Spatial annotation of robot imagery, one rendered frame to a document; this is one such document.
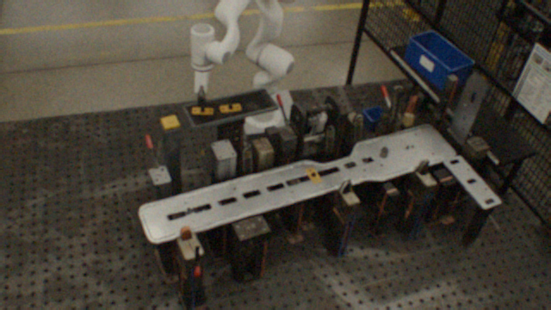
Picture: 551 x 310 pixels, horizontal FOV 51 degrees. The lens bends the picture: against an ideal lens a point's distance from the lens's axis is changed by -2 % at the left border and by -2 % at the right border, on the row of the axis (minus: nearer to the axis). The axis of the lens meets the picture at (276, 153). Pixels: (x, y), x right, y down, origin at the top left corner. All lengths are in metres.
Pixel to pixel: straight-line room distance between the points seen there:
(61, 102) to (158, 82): 0.70
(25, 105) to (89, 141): 1.46
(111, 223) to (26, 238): 0.35
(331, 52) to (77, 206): 2.79
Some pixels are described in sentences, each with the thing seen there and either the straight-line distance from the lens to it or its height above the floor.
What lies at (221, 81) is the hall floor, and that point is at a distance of 4.41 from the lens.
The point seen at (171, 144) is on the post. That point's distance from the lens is 2.38.
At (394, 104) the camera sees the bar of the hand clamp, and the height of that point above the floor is 1.14.
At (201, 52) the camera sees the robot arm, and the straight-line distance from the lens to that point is 2.15.
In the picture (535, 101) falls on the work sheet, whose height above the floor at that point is 1.22.
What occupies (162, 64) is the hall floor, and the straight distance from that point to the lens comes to 4.58.
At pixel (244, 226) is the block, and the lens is 2.15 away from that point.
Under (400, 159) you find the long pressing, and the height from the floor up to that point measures 1.00.
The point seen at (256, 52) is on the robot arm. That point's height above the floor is 1.20.
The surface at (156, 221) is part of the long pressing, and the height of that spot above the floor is 1.00.
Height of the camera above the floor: 2.73
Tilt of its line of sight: 45 degrees down
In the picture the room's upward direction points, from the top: 7 degrees clockwise
